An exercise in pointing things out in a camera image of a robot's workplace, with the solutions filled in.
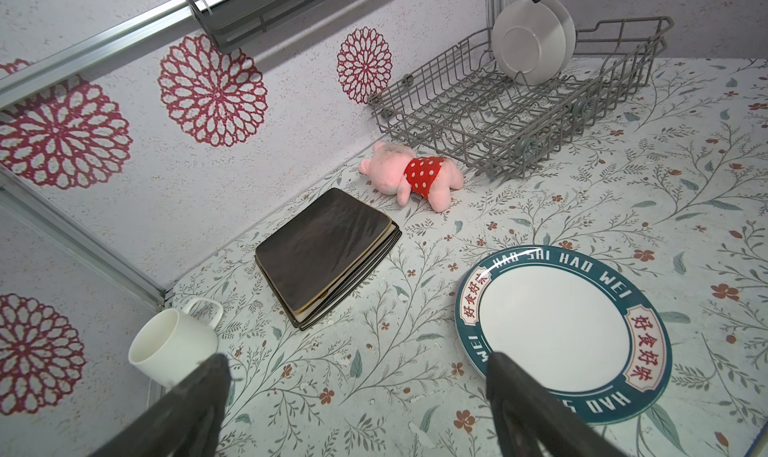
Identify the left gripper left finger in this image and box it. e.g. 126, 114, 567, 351
93, 353, 231, 456

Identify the grey wall shelf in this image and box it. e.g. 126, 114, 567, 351
186, 0, 327, 54

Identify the white round plate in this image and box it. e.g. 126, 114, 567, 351
454, 245, 672, 425
541, 0, 577, 71
491, 0, 567, 86

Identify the grey wire dish rack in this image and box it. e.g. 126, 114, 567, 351
368, 17, 674, 178

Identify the white mug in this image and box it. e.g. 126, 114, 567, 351
128, 297, 224, 389

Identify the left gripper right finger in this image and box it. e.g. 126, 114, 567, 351
486, 352, 624, 457

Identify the pink plush pig toy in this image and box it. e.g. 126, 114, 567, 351
358, 142, 464, 213

